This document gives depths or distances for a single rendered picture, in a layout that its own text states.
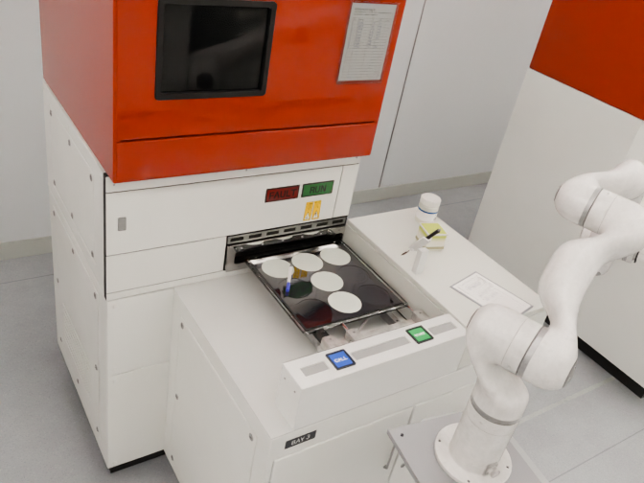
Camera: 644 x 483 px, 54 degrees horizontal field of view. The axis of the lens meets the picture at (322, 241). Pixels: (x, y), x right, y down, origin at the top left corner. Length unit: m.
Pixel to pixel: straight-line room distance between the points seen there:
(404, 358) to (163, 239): 0.75
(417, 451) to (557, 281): 0.53
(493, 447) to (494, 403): 0.13
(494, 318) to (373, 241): 0.78
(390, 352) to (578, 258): 0.52
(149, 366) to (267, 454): 0.67
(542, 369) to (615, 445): 1.90
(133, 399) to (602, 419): 2.14
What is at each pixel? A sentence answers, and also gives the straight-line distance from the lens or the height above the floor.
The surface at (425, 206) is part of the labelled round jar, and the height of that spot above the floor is 1.04.
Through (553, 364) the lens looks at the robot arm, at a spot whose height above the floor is 1.23.
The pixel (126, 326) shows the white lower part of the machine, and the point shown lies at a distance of 2.02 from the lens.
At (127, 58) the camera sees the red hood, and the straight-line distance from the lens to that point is 1.55.
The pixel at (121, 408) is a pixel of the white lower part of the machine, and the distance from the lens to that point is 2.26.
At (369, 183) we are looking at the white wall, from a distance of 4.37.
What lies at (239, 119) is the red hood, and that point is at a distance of 1.72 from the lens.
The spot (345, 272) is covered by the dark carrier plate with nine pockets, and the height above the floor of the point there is 0.90.
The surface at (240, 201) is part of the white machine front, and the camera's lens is 1.91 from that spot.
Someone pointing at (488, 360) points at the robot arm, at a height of 1.16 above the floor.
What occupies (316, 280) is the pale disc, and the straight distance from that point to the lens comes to 1.96.
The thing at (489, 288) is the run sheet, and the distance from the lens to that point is 2.02.
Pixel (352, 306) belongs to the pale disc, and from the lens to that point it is 1.89.
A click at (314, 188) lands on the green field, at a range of 2.03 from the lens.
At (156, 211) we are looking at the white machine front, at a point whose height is 1.10.
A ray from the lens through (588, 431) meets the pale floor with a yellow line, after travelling 3.25.
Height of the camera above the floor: 2.02
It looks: 31 degrees down
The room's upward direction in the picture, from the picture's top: 12 degrees clockwise
